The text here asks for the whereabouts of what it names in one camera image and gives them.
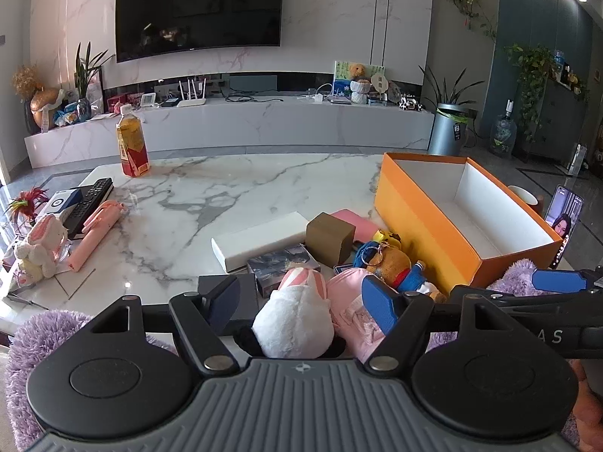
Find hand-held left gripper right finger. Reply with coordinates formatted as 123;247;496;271
362;275;516;376

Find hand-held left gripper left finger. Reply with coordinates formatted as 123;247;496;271
89;275;241;377

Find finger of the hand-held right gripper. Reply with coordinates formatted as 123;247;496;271
450;285;542;316
531;267;603;295

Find black square box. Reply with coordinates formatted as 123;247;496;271
197;273;259;335

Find white long box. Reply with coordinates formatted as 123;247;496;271
210;211;309;273

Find picture printed card box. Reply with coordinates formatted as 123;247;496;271
246;243;323;298

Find pink card wallet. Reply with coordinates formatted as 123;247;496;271
330;207;378;246

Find orange cardboard box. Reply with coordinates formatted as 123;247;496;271
373;152;563;298

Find person's right forearm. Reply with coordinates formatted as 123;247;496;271
572;360;603;452

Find pink fabric pouch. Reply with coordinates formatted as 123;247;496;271
325;266;389;363

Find smartphone with pink case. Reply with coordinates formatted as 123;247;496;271
544;185;585;269

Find yellow duck toy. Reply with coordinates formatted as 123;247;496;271
372;228;402;250

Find large white pink bunny plush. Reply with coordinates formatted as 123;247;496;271
233;266;349;359

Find brown cube box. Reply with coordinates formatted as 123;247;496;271
305;212;356;265

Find red mug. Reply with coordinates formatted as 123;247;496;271
506;185;540;215

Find clear acrylic stand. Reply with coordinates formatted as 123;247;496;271
568;144;589;173

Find pink selfie stick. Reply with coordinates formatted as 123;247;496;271
66;200;127;273

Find clear water jug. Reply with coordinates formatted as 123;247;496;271
490;99;518;157

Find grey cabinet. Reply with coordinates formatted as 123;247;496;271
520;78;592;165

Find black remote control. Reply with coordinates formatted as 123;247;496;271
63;177;115;241

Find silver trash can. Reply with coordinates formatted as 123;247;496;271
428;102;471;157

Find purple fuzzy blanket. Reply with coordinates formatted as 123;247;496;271
7;258;585;452

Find orange tea bottle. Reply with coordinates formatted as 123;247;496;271
116;104;150;178

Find small white bunny plush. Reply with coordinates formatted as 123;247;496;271
12;214;69;288

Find white and blue box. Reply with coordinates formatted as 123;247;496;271
38;187;86;220

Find white router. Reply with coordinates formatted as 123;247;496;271
176;78;208;108

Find ivy plant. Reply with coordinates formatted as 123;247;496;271
504;43;557;142

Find white charger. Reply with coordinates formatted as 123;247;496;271
298;84;335;103

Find long leaf potted plant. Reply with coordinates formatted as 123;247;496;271
418;63;486;114

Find round wooden sign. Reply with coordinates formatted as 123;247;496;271
367;73;389;102

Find red feather toy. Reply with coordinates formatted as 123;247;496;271
6;187;48;224

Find child's drawing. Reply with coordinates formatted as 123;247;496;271
332;60;386;97

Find green plant in vase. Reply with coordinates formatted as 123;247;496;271
73;41;116;121

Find dried flowers in golden vase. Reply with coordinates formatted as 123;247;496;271
12;63;64;133

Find black flat television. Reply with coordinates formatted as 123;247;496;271
115;0;286;63

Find hanging vine plant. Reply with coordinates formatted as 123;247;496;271
443;0;497;41

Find brown bear keychain plush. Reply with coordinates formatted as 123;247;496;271
353;240;446;303

